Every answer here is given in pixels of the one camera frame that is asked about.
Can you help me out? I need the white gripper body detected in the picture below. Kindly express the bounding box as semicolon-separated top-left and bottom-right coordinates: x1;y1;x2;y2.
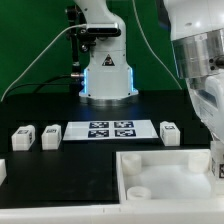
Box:
187;73;224;142

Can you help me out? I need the white square tabletop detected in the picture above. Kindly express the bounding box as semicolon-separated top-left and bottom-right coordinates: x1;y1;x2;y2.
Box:
116;149;224;203

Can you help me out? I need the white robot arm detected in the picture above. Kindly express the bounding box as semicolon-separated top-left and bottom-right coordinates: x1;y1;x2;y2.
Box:
74;0;224;143

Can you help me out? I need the white marker sheet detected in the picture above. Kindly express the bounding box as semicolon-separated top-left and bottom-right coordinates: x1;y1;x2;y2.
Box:
63;120;158;141

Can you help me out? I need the white block left edge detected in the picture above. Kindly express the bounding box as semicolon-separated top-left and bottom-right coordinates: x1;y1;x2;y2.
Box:
0;159;7;186

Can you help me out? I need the white front rail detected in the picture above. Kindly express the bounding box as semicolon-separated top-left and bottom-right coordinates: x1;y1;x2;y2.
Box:
0;200;224;224

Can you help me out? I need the white cable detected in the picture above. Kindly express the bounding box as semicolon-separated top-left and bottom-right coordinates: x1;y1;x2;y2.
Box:
0;23;88;102

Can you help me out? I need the black cable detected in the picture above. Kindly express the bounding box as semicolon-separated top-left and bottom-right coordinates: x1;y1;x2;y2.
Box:
3;74;81;98

